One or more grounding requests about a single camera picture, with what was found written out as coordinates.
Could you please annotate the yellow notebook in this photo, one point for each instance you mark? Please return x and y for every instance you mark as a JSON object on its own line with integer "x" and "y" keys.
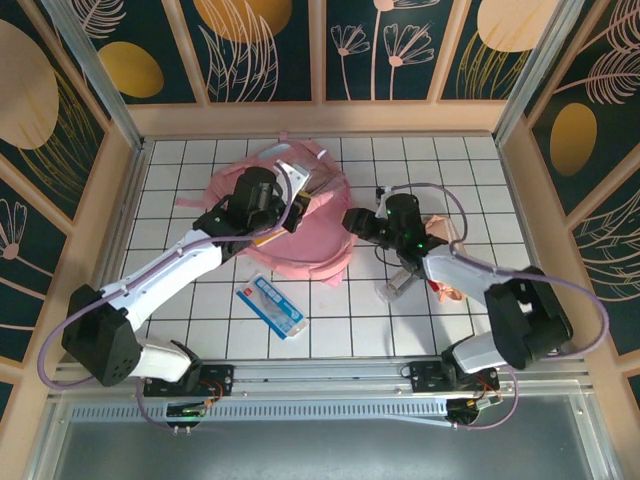
{"x": 267, "y": 240}

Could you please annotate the pink student backpack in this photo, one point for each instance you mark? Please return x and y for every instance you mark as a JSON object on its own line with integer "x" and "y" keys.
{"x": 300, "y": 255}

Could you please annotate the clear plastic case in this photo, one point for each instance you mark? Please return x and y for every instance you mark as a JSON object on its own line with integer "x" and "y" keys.
{"x": 395, "y": 289}

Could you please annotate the white pen with red cap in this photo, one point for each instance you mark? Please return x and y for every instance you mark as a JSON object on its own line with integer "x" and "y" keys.
{"x": 436, "y": 287}

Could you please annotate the blue white ruler set pack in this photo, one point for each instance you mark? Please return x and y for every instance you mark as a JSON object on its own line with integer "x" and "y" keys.
{"x": 272, "y": 305}

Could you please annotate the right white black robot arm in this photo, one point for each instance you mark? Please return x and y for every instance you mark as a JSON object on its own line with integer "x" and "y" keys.
{"x": 460, "y": 272}

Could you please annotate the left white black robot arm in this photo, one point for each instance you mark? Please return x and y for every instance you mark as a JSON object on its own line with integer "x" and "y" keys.
{"x": 165, "y": 280}

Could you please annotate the grey metal floor plate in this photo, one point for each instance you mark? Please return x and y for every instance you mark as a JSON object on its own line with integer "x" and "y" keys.
{"x": 325, "y": 450}

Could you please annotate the aluminium side rail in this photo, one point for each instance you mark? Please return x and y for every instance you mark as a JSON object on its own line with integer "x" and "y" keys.
{"x": 131, "y": 200}

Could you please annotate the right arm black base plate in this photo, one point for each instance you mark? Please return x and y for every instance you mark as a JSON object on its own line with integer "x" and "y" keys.
{"x": 425, "y": 375}

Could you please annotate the aluminium mounting rail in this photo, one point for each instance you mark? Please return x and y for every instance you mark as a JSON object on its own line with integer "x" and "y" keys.
{"x": 325, "y": 375}

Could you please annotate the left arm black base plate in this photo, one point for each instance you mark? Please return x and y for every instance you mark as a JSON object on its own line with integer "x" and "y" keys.
{"x": 220, "y": 375}

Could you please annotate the aluminium corner post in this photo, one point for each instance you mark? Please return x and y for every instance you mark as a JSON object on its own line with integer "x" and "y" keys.
{"x": 542, "y": 70}
{"x": 97, "y": 75}

